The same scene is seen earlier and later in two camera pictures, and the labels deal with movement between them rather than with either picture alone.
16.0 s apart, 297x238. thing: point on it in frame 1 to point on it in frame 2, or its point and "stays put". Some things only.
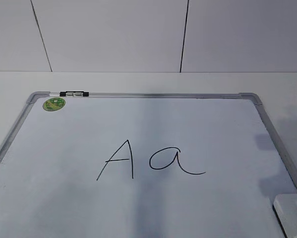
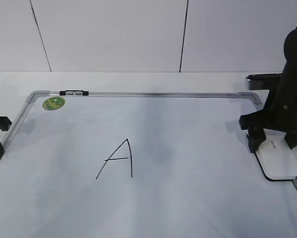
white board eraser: x=291 y=210 to x=276 y=157
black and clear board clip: x=74 y=93 stays put
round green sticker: x=53 y=103 stays put
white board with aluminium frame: x=140 y=165 stays put
